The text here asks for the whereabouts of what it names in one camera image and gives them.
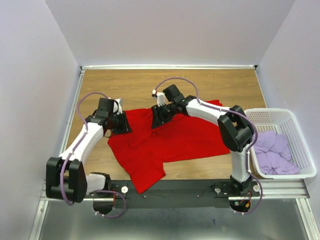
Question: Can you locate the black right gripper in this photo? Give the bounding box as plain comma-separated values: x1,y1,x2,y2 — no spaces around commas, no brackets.
150,102,177,130

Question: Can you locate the red t-shirt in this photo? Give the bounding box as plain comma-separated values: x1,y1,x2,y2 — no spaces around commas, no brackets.
107,108,230,194

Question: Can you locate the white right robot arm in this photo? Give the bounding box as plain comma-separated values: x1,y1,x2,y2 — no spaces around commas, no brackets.
151,90,255,196

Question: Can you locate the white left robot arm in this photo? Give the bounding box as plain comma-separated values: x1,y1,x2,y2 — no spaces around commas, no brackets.
45,111,132,205

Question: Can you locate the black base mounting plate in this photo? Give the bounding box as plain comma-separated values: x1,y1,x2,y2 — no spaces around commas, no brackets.
111,179,260,209

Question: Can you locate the lavender t-shirt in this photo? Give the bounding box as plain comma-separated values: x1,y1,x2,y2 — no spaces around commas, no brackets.
254,130,300,175

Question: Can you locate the white plastic laundry basket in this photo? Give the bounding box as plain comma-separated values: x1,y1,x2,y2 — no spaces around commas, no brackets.
244,108,317,179

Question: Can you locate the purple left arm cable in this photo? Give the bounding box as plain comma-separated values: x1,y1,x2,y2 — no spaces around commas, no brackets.
59,92,127,219

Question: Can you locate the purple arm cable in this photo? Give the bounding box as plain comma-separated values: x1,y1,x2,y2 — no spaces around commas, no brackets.
59,92,127,219
152,77,263,216

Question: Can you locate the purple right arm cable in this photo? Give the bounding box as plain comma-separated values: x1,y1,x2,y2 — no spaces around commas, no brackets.
152,77,263,216

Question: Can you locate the aluminium frame rail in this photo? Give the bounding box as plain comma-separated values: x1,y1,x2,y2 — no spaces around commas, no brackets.
45,179,310,203

